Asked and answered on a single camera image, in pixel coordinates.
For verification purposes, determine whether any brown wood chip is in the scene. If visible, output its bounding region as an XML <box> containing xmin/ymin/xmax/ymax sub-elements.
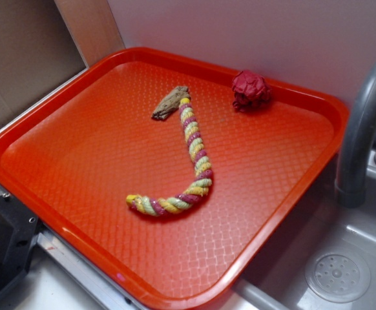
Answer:
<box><xmin>151</xmin><ymin>86</ymin><xmax>191</xmax><ymax>121</ymax></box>

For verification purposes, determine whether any crumpled red paper ball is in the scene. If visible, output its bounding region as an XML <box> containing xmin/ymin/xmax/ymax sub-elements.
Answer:
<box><xmin>231</xmin><ymin>70</ymin><xmax>272</xmax><ymax>112</ymax></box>

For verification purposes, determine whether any orange plastic tray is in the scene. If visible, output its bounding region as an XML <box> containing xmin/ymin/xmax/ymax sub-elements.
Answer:
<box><xmin>0</xmin><ymin>48</ymin><xmax>348</xmax><ymax>309</ymax></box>

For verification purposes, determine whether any grey toy faucet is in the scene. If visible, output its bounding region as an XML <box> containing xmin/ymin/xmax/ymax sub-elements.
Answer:
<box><xmin>335</xmin><ymin>63</ymin><xmax>376</xmax><ymax>208</ymax></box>

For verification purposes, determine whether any grey toy sink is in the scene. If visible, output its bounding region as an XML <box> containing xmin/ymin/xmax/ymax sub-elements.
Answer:
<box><xmin>233</xmin><ymin>148</ymin><xmax>376</xmax><ymax>310</ymax></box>

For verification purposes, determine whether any brown cardboard panel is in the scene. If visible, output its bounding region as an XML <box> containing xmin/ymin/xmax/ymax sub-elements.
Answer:
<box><xmin>0</xmin><ymin>1</ymin><xmax>85</xmax><ymax>129</ymax></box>

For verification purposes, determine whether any multicolour twisted rope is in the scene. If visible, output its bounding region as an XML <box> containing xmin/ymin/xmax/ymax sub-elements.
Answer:
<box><xmin>125</xmin><ymin>97</ymin><xmax>214</xmax><ymax>217</ymax></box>

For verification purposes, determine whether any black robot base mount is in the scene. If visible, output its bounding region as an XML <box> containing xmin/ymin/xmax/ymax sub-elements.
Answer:
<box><xmin>0</xmin><ymin>196</ymin><xmax>40</xmax><ymax>299</ymax></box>

